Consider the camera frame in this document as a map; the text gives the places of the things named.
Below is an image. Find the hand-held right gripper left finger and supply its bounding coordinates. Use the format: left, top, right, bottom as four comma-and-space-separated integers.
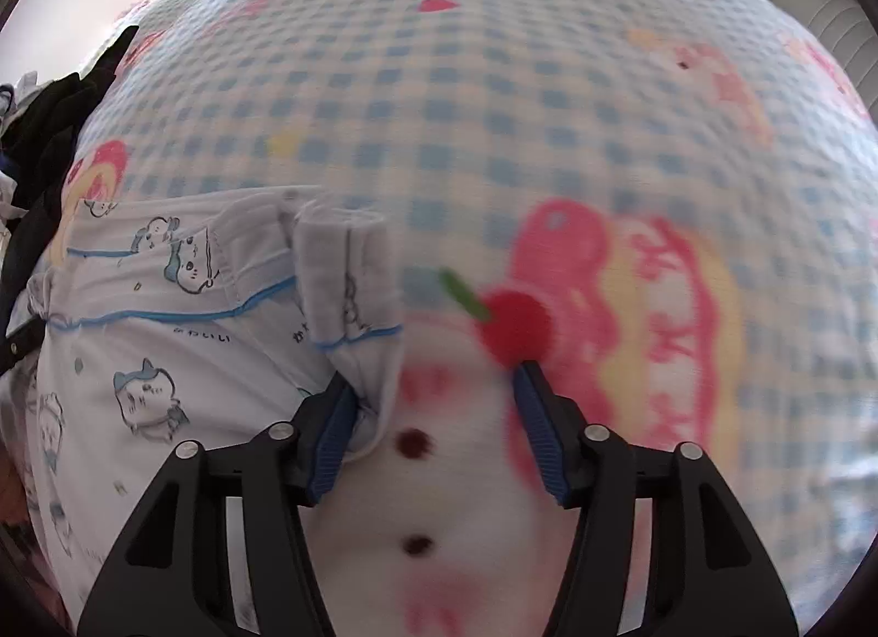
77, 373, 359, 637

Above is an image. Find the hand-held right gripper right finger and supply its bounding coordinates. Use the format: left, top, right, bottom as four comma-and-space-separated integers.
513, 361, 801, 637

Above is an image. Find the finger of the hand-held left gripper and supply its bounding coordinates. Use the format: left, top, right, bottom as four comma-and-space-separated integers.
3, 316, 49, 364

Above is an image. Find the white cartoon print pajama top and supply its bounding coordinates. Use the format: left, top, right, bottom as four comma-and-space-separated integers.
0, 188, 406, 634

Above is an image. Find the black garment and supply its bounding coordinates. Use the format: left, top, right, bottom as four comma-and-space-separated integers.
0, 25, 142, 350

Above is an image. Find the checkered cartoon print blanket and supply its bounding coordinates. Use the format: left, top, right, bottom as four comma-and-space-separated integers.
41, 0, 878, 637

